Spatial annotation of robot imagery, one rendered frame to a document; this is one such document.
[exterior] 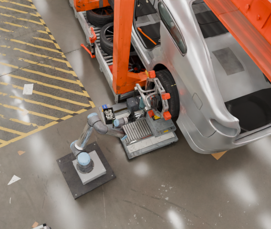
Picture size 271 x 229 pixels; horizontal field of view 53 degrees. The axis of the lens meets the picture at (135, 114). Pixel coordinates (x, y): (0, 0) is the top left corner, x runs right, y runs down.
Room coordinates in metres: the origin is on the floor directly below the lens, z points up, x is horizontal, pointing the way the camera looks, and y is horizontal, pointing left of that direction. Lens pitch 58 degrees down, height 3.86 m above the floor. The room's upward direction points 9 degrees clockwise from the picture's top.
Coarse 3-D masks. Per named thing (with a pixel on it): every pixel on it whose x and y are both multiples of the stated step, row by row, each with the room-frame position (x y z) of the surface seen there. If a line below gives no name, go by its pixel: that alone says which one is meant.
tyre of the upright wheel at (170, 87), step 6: (156, 72) 2.40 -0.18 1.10; (162, 72) 2.38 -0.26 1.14; (168, 72) 2.38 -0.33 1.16; (162, 78) 2.26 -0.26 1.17; (168, 78) 2.27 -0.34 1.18; (168, 84) 2.18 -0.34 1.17; (174, 84) 2.20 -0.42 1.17; (168, 90) 2.10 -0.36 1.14; (174, 90) 2.12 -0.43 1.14; (174, 96) 2.06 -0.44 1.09; (174, 102) 2.01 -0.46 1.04; (174, 108) 1.97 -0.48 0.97; (174, 114) 1.96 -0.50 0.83
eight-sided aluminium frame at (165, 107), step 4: (148, 80) 2.35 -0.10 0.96; (152, 80) 2.27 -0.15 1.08; (156, 80) 2.25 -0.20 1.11; (148, 84) 2.41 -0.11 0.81; (156, 84) 2.19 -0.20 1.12; (160, 84) 2.20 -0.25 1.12; (148, 88) 2.38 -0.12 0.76; (160, 92) 2.08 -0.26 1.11; (164, 92) 2.09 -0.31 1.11; (164, 104) 1.98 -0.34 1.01; (156, 108) 2.16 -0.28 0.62; (164, 108) 1.95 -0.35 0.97; (156, 112) 2.08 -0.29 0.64; (160, 112) 2.07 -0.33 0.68; (160, 116) 1.96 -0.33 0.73
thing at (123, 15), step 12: (120, 0) 2.35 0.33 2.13; (132, 0) 2.41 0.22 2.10; (120, 12) 2.35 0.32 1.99; (132, 12) 2.42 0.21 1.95; (120, 24) 2.35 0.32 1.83; (120, 36) 2.36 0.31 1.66; (120, 48) 2.36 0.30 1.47; (120, 60) 2.36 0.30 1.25; (120, 72) 2.37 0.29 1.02; (120, 84) 2.38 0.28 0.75
